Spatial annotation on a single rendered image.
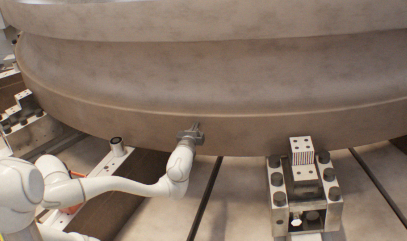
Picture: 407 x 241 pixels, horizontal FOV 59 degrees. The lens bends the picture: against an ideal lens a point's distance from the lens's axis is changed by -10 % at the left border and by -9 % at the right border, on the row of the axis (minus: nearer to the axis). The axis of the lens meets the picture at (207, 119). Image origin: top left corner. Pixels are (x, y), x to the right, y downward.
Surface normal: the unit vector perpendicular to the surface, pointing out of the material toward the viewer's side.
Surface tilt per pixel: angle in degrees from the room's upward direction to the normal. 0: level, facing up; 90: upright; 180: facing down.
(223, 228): 0
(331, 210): 90
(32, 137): 90
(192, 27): 90
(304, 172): 0
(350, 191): 0
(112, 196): 90
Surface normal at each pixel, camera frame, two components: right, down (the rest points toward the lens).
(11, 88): 0.35, 0.48
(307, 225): -0.11, -0.83
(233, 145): -0.16, 0.56
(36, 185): 0.98, -0.18
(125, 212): 0.90, 0.14
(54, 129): 0.68, 0.34
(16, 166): 0.23, -0.83
